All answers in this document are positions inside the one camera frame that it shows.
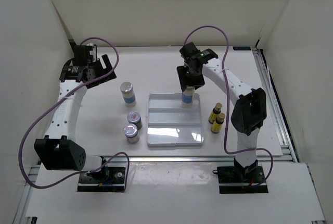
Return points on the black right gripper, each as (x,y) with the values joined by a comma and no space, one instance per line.
(184,82)

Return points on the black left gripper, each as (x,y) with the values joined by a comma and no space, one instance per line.
(107,64)

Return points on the white granule jar blue label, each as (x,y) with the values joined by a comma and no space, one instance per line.
(187,97)

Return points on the yellow label brown sauce bottle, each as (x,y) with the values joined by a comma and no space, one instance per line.
(215,112)

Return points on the dark spice jar red label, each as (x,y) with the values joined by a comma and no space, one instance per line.
(134,117)

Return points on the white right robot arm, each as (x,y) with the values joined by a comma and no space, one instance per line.
(249,104)

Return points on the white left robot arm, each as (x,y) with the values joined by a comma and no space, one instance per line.
(58,149)

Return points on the white plastic organizer tray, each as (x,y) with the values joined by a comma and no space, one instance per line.
(169,125)

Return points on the grey spice jar silver lid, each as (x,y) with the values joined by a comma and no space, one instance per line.
(131,133)

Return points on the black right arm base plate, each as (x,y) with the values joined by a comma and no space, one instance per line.
(231,181)

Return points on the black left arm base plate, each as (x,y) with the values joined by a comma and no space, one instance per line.
(111,179)

